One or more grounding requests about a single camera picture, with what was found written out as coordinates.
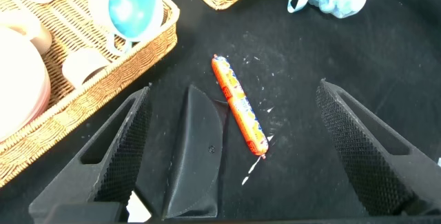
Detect wicker basket holding tableware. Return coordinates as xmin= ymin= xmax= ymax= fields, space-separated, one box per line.
xmin=0 ymin=0 xmax=181 ymax=189

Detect pink bowl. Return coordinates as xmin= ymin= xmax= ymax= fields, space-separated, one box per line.
xmin=0 ymin=27 xmax=52 ymax=143

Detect teal mug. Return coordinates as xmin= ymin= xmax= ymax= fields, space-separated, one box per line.
xmin=88 ymin=0 xmax=165 ymax=57

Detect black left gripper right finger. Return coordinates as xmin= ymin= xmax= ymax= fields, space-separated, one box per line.
xmin=315 ymin=78 xmax=441 ymax=217

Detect black glasses case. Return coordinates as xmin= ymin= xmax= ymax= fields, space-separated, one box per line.
xmin=161 ymin=84 xmax=230 ymax=220

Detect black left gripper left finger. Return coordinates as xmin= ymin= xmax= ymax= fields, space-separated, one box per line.
xmin=28 ymin=85 xmax=153 ymax=221

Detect orange wrapped sausage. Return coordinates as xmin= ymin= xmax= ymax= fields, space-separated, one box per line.
xmin=211 ymin=54 xmax=270 ymax=160

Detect beige small cup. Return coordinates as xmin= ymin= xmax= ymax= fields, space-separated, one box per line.
xmin=61 ymin=47 xmax=112 ymax=90
xmin=0 ymin=10 xmax=53 ymax=57

